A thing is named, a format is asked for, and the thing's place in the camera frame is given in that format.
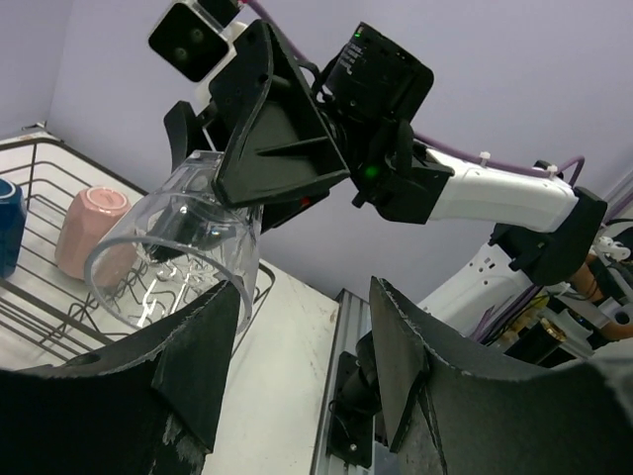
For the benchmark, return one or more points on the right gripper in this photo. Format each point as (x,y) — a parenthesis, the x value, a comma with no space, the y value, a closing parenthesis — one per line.
(278,153)

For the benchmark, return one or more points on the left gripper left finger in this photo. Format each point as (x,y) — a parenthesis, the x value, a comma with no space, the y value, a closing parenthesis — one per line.
(149,403)

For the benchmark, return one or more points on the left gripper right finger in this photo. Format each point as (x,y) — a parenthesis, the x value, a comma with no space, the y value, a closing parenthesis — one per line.
(453,406)

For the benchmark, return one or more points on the clear glass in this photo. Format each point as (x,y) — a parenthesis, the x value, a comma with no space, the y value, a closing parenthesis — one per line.
(174,245)

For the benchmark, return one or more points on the pink cup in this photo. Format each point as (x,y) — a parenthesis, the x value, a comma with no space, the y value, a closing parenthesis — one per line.
(90,216)

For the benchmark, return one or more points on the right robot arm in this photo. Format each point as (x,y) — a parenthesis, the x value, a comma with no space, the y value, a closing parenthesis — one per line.
(544,226)

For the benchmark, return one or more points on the blue mug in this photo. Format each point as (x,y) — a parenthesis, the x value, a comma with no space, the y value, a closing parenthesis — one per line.
(12,221)

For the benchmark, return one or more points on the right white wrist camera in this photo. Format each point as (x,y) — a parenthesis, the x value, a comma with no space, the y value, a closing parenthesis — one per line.
(197,39)

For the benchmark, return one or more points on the dark wire dish rack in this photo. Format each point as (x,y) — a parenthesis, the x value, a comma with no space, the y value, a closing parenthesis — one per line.
(48,317)

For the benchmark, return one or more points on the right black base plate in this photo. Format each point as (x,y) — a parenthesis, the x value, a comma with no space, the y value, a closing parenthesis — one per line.
(355,403)

